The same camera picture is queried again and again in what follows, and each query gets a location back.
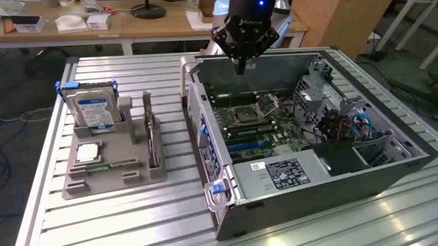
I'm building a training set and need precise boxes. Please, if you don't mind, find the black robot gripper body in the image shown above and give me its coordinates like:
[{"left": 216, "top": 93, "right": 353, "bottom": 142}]
[{"left": 225, "top": 0, "right": 278, "bottom": 59}]

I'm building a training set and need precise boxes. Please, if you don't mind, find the black graphics card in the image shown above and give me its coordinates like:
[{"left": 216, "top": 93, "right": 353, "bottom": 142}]
[{"left": 142, "top": 90, "right": 162, "bottom": 170}]

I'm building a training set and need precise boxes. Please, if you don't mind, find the white folded plastic part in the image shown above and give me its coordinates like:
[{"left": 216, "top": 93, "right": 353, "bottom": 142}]
[{"left": 186, "top": 10, "right": 214, "bottom": 31}]

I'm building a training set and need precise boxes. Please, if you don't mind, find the brown cardboard box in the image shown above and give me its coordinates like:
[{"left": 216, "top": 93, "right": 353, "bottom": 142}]
[{"left": 200, "top": 0, "right": 217, "bottom": 17}]

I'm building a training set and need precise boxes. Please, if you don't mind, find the wooden desk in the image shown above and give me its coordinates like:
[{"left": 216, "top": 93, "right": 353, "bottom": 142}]
[{"left": 0, "top": 0, "right": 309, "bottom": 56}]

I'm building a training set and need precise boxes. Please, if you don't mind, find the wooden cabinet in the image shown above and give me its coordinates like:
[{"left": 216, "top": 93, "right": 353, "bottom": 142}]
[{"left": 290, "top": 0, "right": 393, "bottom": 59}]

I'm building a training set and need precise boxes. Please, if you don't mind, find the black round lamp base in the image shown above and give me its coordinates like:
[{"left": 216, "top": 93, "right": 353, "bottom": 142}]
[{"left": 130, "top": 0, "right": 168, "bottom": 20}]

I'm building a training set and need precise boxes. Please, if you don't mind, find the metal socket cover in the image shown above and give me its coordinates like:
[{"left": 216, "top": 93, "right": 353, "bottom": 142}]
[{"left": 256, "top": 92, "right": 286, "bottom": 116}]

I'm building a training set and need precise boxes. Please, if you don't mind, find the silver perforated drive cage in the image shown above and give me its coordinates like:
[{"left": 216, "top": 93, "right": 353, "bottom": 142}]
[{"left": 293, "top": 60, "right": 346, "bottom": 134}]

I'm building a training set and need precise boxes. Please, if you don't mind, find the CPU socket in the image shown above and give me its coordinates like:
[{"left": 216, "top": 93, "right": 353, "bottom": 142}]
[{"left": 233, "top": 105, "right": 261, "bottom": 126}]

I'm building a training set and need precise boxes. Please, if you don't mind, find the green motherboard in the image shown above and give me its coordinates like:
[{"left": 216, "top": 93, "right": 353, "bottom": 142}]
[{"left": 205, "top": 86, "right": 312, "bottom": 165}]

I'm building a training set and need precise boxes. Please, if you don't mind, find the small white box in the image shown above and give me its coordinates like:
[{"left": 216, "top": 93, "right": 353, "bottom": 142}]
[{"left": 86, "top": 13, "right": 113, "bottom": 31}]

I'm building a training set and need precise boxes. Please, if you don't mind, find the blue expansion slot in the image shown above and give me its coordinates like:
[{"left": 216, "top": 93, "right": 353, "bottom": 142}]
[{"left": 228, "top": 140, "right": 264, "bottom": 152}]

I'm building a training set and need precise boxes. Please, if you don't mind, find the white round holder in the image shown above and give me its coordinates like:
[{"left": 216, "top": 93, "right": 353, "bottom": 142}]
[{"left": 55, "top": 14, "right": 90, "bottom": 34}]

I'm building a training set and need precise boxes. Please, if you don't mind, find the silver hard disk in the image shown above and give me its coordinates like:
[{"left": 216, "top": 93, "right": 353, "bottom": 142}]
[{"left": 65, "top": 86, "right": 119, "bottom": 134}]

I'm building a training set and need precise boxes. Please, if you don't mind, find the blue disk caddy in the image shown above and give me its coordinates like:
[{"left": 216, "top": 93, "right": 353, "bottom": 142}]
[{"left": 54, "top": 80, "right": 119, "bottom": 103}]

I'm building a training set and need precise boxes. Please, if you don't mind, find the white box with black lid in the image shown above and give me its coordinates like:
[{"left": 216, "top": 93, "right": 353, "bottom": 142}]
[{"left": 10, "top": 15, "right": 46, "bottom": 33}]

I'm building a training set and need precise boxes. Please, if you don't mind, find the silver disk bay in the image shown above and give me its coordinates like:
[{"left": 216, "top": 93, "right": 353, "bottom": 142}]
[{"left": 352, "top": 133, "right": 415, "bottom": 167}]

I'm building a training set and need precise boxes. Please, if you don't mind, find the grey power supply unit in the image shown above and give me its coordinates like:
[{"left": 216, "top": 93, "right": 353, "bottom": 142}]
[{"left": 233, "top": 150, "right": 332, "bottom": 200}]

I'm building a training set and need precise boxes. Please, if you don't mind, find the silver CPU chip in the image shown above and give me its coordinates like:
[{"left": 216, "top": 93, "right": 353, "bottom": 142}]
[{"left": 75, "top": 143, "right": 101, "bottom": 162}]

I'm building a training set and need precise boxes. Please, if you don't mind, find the green RAM stick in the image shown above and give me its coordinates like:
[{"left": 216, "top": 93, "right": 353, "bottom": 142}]
[{"left": 86, "top": 160, "right": 130, "bottom": 172}]

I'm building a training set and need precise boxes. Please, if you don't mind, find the open dark PC case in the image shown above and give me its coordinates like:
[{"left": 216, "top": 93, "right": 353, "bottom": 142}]
[{"left": 181, "top": 47, "right": 435, "bottom": 241}]

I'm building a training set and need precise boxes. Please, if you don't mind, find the grey parts rack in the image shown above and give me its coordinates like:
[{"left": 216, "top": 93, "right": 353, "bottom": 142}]
[{"left": 62, "top": 96, "right": 169, "bottom": 200}]

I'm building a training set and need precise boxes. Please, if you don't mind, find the white table frame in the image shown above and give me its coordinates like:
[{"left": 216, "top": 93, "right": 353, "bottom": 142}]
[{"left": 375, "top": 0, "right": 438, "bottom": 70}]

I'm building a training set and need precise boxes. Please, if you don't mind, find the red wire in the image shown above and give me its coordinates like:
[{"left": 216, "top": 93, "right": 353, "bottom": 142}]
[{"left": 337, "top": 118, "right": 351, "bottom": 140}]

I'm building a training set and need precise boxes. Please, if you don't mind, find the blue data wire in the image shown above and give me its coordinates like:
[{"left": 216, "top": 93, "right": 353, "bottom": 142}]
[{"left": 352, "top": 112, "right": 377, "bottom": 142}]

